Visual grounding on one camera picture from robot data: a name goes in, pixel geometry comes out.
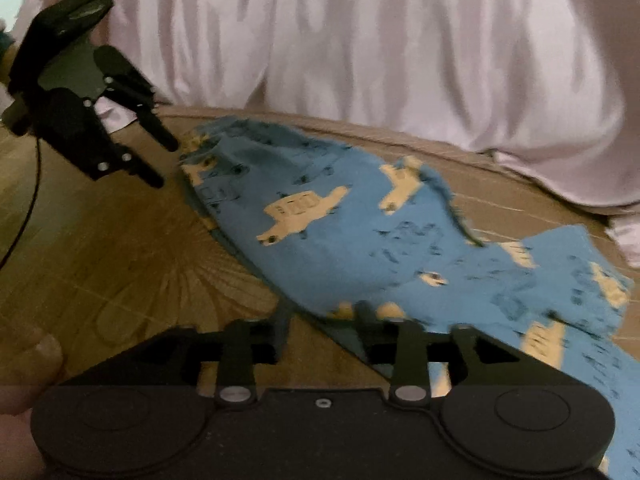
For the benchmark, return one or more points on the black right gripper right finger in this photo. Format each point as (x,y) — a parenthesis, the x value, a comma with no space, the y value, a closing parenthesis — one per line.
(467,353)

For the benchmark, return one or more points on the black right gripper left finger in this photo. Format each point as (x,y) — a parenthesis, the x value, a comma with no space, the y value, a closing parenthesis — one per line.
(236,350)

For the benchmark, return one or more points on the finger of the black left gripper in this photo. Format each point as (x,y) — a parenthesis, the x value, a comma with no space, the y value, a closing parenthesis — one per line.
(126,86)
(136,166)

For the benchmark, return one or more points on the blue pants with yellow vehicles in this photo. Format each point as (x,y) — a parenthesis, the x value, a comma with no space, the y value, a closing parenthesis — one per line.
(327,225)

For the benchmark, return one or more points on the person's left hand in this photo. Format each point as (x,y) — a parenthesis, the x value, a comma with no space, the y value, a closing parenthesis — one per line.
(8,51)

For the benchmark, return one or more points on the person's right hand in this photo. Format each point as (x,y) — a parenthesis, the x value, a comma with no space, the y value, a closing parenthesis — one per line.
(31,360)

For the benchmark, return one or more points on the pink satin bed sheet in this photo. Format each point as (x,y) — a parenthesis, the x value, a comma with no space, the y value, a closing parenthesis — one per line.
(550,86)

